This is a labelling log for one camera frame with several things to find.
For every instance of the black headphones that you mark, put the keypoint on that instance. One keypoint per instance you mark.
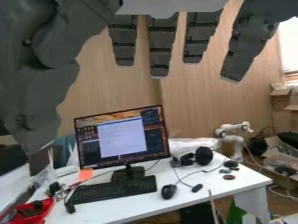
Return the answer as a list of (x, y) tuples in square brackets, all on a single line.
[(203, 155)]

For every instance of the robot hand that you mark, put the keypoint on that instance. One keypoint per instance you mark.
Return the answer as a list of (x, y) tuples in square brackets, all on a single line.
[(31, 66)]

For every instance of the monitor with black frame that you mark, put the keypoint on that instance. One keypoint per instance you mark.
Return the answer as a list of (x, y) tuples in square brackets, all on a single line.
[(121, 136)]

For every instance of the black keyboard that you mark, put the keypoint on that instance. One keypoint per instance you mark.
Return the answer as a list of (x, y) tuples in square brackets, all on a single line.
[(110, 190)]

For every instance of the orange paper note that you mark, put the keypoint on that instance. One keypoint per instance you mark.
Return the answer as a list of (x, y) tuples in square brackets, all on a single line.
[(85, 174)]

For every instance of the small black object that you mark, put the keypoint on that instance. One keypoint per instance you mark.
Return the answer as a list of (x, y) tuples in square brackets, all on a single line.
[(69, 206)]

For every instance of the cardboard box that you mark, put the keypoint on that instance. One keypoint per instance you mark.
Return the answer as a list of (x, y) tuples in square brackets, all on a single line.
[(283, 170), (283, 106)]

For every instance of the thin stick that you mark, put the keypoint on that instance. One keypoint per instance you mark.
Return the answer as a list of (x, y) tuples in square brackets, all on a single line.
[(213, 206)]

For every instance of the red tray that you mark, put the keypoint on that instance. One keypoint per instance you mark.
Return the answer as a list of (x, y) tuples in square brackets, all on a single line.
[(31, 211)]

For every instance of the white desk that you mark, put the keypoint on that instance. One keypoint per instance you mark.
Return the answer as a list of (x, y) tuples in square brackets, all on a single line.
[(133, 210)]

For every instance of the black mouse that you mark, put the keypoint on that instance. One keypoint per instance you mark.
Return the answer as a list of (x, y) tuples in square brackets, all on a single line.
[(169, 191)]

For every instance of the small white jointed device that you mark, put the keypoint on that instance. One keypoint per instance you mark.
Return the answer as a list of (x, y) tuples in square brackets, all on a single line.
[(234, 133)]

